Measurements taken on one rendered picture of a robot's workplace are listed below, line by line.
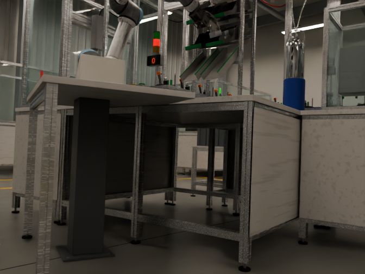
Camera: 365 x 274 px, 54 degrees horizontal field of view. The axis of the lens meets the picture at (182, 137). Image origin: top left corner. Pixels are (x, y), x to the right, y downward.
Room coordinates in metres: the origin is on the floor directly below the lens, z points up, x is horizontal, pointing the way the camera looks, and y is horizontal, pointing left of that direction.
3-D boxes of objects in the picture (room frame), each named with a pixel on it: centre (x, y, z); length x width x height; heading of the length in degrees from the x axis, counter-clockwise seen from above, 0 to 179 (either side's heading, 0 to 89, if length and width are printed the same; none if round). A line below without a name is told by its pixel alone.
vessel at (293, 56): (2.70, -0.82, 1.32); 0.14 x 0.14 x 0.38
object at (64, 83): (2.00, 0.46, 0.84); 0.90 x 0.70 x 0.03; 27
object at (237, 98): (2.75, -0.13, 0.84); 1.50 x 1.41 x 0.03; 55
